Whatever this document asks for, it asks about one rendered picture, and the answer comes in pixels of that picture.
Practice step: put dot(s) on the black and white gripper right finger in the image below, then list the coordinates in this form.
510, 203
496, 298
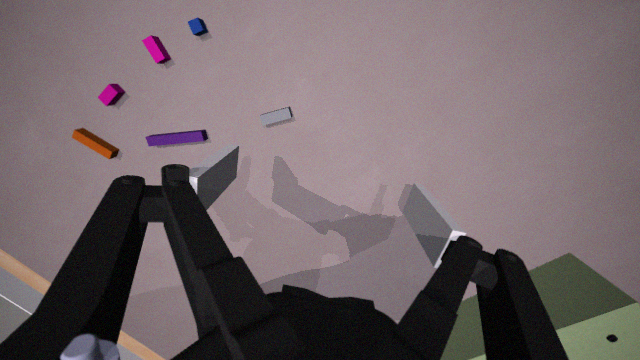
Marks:
515, 323

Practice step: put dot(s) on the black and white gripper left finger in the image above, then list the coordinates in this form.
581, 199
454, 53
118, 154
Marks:
81, 314

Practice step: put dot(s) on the orange rod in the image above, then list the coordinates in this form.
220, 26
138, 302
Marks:
95, 143

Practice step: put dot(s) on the small blue cube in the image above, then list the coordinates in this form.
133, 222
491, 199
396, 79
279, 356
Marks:
197, 26

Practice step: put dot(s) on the magenta rod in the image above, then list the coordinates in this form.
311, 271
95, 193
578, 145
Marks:
156, 49
111, 94

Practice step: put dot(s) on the purple rod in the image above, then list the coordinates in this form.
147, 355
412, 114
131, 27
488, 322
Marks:
177, 138

